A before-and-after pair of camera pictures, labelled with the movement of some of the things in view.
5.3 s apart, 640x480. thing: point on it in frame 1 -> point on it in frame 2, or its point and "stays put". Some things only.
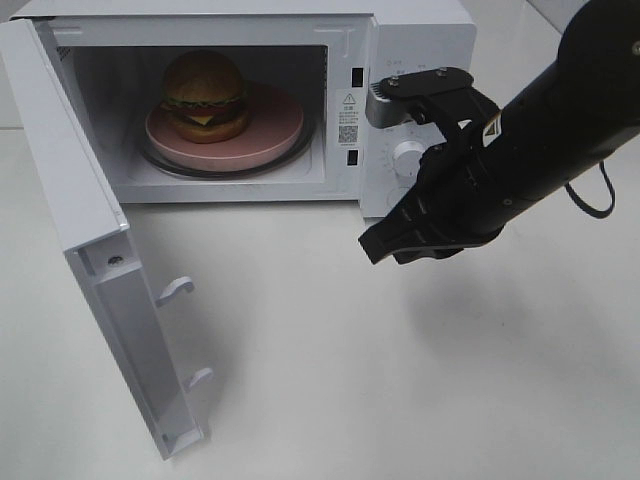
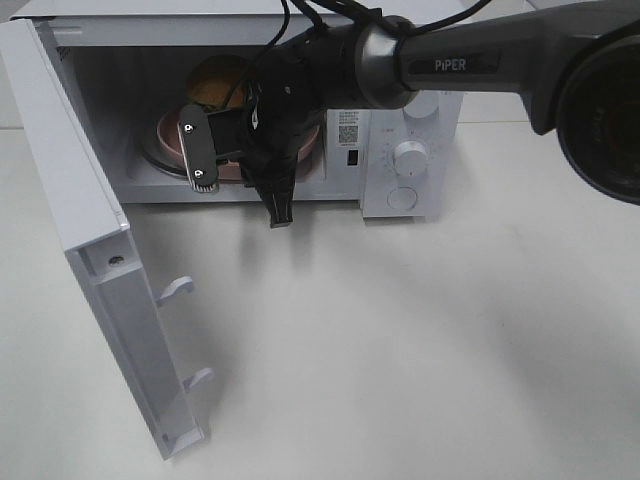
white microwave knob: [406, 158] stays put
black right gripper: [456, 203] -> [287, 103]
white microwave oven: [247, 101] stays put
